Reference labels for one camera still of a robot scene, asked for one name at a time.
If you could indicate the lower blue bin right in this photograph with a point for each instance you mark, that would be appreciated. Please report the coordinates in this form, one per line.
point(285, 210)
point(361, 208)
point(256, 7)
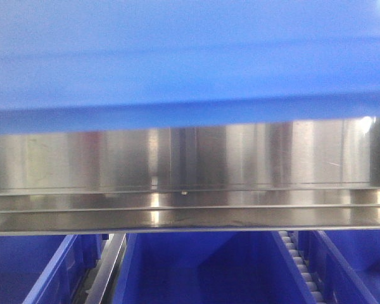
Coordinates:
point(345, 265)

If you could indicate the steel shelf front beam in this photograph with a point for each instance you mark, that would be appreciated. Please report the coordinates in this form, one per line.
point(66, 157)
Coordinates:
point(321, 174)

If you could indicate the blue bin upper front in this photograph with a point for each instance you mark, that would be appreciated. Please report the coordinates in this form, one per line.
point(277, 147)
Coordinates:
point(101, 65)

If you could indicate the lower blue bin centre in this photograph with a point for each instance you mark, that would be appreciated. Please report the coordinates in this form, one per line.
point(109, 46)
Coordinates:
point(209, 267)

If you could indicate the lower blue bin left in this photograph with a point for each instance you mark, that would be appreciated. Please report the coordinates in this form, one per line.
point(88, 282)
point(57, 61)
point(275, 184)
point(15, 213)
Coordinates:
point(46, 269)

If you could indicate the blue bin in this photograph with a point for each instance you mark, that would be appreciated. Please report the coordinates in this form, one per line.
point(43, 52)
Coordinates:
point(101, 65)
point(46, 269)
point(209, 267)
point(345, 265)

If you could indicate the lower white roller track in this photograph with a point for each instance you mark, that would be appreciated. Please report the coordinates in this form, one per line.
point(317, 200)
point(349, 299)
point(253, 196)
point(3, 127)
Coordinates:
point(301, 266)

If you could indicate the lower steel divider rail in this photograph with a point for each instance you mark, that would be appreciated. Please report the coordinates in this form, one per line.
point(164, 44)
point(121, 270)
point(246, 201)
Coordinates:
point(100, 282)

